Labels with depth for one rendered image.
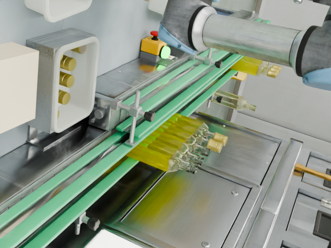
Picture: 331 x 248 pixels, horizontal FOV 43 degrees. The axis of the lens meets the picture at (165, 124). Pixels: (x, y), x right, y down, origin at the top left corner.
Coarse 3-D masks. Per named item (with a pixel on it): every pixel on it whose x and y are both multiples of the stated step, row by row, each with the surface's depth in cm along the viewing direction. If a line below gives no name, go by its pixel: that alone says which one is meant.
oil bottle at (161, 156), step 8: (144, 144) 125; (152, 144) 125; (160, 144) 126; (136, 152) 125; (144, 152) 124; (152, 152) 123; (160, 152) 122; (168, 152) 123; (176, 152) 124; (144, 160) 125; (152, 160) 124; (160, 160) 123; (168, 160) 121; (176, 160) 121; (160, 168) 124; (168, 168) 122; (176, 168) 122
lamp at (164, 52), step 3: (162, 48) 151; (165, 48) 151; (168, 48) 152; (162, 51) 151; (165, 51) 151; (168, 51) 152; (159, 54) 152; (162, 54) 151; (165, 54) 151; (168, 54) 152; (162, 57) 153; (165, 57) 152
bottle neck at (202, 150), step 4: (196, 144) 132; (196, 148) 131; (200, 148) 131; (204, 148) 131; (208, 148) 131; (196, 152) 132; (200, 152) 131; (204, 152) 131; (208, 152) 130; (208, 156) 132
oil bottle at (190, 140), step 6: (162, 126) 136; (168, 126) 137; (162, 132) 133; (168, 132) 133; (174, 132) 134; (180, 132) 135; (174, 138) 132; (180, 138) 131; (186, 138) 132; (192, 138) 133; (192, 144) 131; (192, 150) 132
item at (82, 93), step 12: (60, 48) 95; (72, 48) 98; (96, 48) 109; (84, 60) 111; (96, 60) 110; (72, 72) 114; (84, 72) 112; (96, 72) 112; (84, 84) 114; (72, 96) 117; (84, 96) 115; (60, 108) 114; (72, 108) 115; (84, 108) 116; (60, 120) 108; (72, 120) 110
